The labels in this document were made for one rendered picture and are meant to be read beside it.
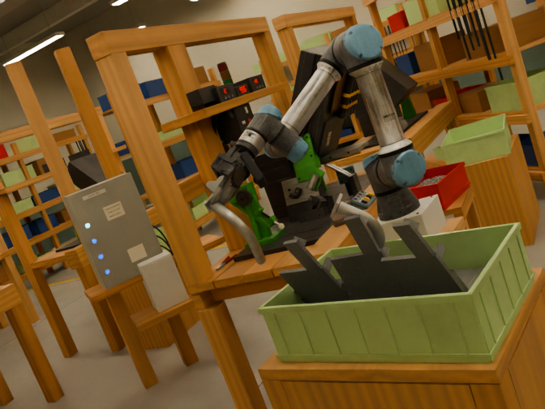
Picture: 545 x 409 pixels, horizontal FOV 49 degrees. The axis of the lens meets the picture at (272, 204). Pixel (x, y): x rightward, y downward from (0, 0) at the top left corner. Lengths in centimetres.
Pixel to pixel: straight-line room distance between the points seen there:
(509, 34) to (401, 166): 304
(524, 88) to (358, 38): 309
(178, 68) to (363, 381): 168
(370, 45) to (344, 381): 100
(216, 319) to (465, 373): 134
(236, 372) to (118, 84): 127
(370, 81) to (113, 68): 102
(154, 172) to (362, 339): 121
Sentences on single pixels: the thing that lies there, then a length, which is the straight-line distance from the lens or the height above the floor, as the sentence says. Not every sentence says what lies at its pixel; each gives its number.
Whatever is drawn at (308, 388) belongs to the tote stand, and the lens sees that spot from 168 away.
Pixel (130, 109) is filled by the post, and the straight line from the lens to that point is 242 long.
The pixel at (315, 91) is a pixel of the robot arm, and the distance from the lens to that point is 200.
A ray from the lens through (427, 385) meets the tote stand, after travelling 149.
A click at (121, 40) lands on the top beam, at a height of 190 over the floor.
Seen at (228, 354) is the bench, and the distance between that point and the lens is 259.
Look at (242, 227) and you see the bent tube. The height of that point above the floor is 118.
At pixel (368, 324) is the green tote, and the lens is 150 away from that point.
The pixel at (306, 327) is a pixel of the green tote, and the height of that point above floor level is 89.
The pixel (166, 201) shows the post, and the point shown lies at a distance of 243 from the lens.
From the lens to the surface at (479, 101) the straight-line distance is 554.
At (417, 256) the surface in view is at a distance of 145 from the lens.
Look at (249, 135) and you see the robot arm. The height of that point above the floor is 141.
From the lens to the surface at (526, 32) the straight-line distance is 510.
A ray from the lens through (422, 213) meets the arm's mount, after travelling 204.
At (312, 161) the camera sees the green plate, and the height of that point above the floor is 114.
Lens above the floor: 149
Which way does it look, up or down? 10 degrees down
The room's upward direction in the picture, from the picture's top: 20 degrees counter-clockwise
